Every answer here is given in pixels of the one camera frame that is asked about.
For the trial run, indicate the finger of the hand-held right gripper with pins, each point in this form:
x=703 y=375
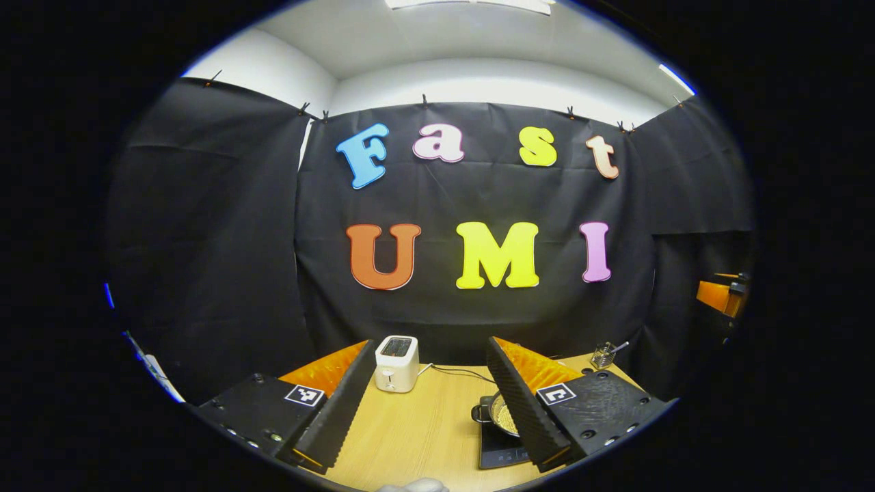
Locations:
x=735 y=276
x=714 y=297

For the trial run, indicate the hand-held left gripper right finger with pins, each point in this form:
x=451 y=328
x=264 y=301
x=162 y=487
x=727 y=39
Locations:
x=519 y=403

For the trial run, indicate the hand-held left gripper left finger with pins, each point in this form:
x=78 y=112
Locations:
x=342 y=410

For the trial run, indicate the pile of soybeans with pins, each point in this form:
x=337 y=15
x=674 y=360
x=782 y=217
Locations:
x=506 y=415

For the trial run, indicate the stainless steel pot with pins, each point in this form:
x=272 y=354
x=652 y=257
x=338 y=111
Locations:
x=480 y=412

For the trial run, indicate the black induction cooktop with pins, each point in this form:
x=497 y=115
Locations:
x=499 y=451

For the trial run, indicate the white toaster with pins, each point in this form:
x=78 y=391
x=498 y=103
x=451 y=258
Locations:
x=396 y=372

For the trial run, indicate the metal spoon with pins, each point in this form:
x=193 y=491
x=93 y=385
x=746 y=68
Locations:
x=621 y=346

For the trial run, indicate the row of black cloth clips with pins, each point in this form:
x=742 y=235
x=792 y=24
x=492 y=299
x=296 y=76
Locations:
x=424 y=101

